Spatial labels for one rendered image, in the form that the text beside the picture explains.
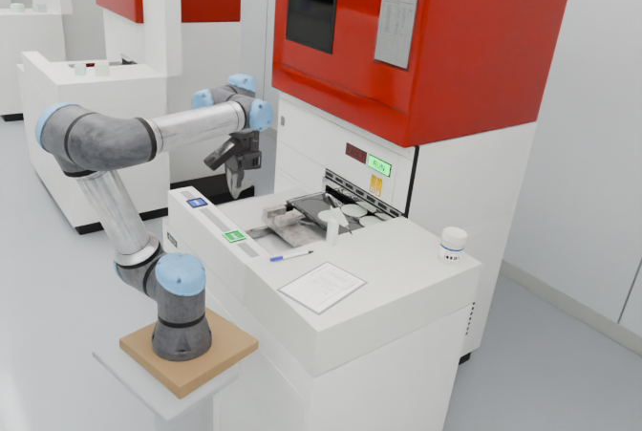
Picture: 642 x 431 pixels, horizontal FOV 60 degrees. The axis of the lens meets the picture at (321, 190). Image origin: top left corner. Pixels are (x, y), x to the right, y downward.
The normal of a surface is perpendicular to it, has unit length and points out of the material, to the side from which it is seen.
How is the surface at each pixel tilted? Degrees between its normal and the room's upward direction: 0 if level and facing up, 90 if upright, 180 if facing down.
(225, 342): 3
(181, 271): 6
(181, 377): 3
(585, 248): 90
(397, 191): 90
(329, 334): 90
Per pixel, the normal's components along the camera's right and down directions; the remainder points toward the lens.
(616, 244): -0.80, 0.19
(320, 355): 0.59, 0.38
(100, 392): 0.08, -0.90
